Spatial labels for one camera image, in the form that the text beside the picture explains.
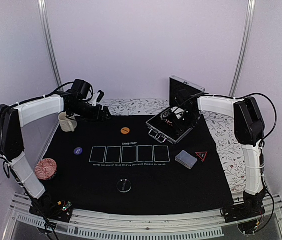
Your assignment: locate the left poker chip row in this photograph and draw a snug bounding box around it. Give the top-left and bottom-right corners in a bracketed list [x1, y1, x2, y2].
[159, 109, 172, 121]

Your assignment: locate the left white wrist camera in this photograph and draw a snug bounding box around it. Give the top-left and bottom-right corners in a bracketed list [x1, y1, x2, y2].
[90, 90, 105, 107]

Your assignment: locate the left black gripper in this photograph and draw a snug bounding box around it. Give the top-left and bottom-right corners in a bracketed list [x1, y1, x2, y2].
[70, 100, 113, 123]

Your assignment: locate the cream ceramic mug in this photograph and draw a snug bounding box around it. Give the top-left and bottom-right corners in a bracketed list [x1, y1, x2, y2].
[58, 112, 78, 133]

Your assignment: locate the aluminium frame post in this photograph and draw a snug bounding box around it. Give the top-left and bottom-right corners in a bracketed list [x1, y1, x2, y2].
[37, 0, 62, 87]
[228, 0, 256, 98]

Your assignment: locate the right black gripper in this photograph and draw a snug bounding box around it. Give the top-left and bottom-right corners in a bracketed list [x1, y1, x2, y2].
[173, 109, 199, 134]

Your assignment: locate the red black triangle card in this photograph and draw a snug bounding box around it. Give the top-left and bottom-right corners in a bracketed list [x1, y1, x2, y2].
[195, 151, 208, 162]

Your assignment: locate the clear dealer button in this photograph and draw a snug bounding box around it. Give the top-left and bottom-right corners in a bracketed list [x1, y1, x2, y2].
[116, 178, 132, 193]

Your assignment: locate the left aluminium frame post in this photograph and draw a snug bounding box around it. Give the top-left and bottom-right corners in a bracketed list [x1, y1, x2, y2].
[37, 0, 62, 87]

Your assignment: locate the right aluminium frame post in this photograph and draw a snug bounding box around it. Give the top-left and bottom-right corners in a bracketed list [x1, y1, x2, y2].
[228, 0, 256, 98]

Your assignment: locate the aluminium poker chip case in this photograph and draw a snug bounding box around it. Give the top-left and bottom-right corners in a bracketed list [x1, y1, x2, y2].
[146, 75, 206, 144]

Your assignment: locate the blue playing card deck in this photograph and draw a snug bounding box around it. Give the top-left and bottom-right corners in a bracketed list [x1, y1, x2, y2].
[175, 150, 198, 170]

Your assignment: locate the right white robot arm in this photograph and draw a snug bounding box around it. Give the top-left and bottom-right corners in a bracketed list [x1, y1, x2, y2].
[172, 92, 278, 196]

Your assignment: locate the red patterned round tin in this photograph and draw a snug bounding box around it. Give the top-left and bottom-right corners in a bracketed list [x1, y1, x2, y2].
[34, 158, 57, 181]

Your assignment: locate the orange big blind button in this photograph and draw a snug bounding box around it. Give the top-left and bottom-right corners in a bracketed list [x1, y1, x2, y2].
[120, 127, 131, 135]

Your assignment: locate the purple small blind button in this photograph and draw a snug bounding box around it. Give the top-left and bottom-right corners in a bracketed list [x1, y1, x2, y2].
[73, 147, 83, 156]

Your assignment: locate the small green circuit board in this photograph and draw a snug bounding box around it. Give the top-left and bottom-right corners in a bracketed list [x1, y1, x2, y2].
[57, 200, 73, 212]

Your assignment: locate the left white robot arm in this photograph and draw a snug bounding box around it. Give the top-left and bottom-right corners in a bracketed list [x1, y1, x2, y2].
[0, 79, 111, 217]

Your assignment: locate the red dice row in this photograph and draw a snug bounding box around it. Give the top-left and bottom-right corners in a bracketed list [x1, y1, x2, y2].
[165, 119, 174, 127]

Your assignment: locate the floral white tablecloth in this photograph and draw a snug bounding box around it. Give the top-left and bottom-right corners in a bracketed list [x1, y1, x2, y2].
[101, 99, 246, 198]

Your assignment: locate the black poker table mat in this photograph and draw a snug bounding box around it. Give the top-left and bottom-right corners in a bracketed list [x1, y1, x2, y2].
[43, 115, 234, 216]

